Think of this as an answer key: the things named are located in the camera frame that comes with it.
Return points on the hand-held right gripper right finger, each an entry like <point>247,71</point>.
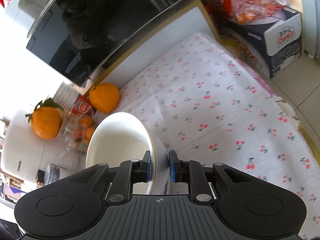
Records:
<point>172,166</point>

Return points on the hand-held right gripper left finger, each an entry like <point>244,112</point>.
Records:
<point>148,167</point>

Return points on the white bowl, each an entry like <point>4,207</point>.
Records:
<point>120,135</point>

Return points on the cherry print tablecloth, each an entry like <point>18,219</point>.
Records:
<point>225,120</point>

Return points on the glass jar of small oranges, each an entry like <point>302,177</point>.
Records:
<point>80,132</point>

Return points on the stack of paper cups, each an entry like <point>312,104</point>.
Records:
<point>81,106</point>

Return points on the dark filled clear jar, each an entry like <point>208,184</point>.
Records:
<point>50,175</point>

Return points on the large orange with leaves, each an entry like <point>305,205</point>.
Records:
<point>46,123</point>

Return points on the white kitchen appliance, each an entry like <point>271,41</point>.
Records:
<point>25,150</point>

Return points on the black microwave oven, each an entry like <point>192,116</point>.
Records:
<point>100,25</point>

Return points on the blue and white cardboard box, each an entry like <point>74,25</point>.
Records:
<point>275,42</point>

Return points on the plastic bag of small oranges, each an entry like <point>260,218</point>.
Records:
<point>255,2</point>

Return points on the white refrigerator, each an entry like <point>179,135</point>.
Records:
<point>313,30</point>

